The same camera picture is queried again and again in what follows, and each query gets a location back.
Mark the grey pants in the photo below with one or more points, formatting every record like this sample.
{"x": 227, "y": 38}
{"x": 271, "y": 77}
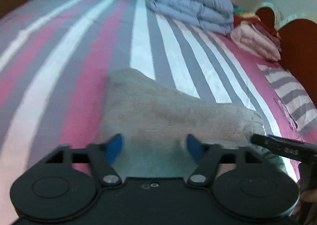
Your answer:
{"x": 154, "y": 121}

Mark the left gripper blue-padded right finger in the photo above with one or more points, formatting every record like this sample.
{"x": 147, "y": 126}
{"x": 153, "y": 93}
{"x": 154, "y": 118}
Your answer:
{"x": 196, "y": 148}

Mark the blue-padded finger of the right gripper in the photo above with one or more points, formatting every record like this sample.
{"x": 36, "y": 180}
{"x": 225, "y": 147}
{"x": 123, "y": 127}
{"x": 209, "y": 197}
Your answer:
{"x": 288, "y": 148}

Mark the dark red headboard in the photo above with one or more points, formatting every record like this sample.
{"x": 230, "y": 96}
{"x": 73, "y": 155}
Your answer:
{"x": 298, "y": 44}

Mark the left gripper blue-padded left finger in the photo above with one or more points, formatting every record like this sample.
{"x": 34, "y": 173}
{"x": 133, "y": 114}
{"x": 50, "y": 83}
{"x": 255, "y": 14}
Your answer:
{"x": 112, "y": 148}

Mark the colourful folded cloth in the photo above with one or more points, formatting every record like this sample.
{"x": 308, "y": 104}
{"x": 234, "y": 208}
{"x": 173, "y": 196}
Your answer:
{"x": 249, "y": 17}

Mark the folded pink blanket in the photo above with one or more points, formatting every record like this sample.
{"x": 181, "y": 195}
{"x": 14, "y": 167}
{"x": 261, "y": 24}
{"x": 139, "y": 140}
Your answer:
{"x": 247, "y": 37}

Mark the striped grey white pillow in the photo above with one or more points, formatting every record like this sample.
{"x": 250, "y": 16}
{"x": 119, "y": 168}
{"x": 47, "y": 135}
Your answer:
{"x": 294, "y": 99}

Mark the folded blue-grey quilt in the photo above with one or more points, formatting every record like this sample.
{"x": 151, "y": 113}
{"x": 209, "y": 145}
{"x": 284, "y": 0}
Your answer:
{"x": 212, "y": 15}

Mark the striped pink grey bedsheet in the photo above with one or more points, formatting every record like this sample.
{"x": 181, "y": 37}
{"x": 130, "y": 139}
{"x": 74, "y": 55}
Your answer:
{"x": 55, "y": 55}

